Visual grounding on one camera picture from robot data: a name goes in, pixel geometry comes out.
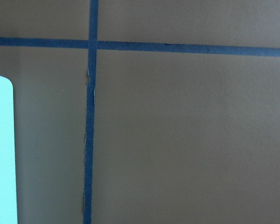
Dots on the turquoise plastic bin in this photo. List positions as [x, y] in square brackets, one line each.
[8, 199]

